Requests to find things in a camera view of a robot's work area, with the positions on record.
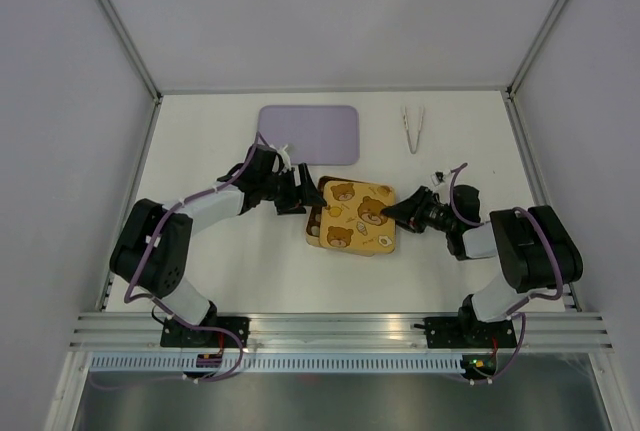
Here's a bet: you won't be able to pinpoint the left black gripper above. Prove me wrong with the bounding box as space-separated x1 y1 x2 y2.
260 164 326 216

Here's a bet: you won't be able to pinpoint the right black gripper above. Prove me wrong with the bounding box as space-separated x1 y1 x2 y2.
380 185 456 233

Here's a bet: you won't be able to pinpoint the gold chocolate box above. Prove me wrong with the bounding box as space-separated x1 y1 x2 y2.
305 176 358 253

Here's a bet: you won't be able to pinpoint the silver tin lid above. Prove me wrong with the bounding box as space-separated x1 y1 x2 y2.
318 179 396 257

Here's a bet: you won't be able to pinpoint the white tongs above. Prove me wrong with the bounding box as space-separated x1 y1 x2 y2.
399 105 427 156

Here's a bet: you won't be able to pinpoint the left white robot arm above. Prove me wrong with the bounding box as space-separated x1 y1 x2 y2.
109 143 326 349

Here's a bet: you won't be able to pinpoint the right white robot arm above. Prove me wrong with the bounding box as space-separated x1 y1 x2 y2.
382 185 583 350

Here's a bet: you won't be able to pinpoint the purple plastic tray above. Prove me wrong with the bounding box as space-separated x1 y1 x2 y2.
258 105 360 166

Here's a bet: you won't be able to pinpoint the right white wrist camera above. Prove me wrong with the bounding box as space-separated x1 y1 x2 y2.
431 171 447 187

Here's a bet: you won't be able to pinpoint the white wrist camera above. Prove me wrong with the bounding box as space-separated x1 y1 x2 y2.
431 171 447 187
276 144 293 171

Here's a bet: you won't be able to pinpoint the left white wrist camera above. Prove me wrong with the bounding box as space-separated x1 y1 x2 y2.
276 144 293 171

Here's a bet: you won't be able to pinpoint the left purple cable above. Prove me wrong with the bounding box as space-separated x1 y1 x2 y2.
89 130 289 392

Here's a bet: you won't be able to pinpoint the aluminium mounting rail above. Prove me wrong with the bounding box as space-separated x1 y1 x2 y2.
68 312 613 353

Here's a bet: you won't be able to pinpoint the left aluminium frame post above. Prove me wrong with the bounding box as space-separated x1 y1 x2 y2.
94 0 162 104

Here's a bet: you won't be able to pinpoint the aluminium frame post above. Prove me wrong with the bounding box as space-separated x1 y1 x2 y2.
94 0 162 104
503 0 570 99

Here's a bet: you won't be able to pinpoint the white slotted cable duct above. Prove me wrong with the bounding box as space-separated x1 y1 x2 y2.
89 352 463 374

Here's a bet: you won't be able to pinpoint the right aluminium frame post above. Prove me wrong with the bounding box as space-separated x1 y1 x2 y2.
503 0 570 99

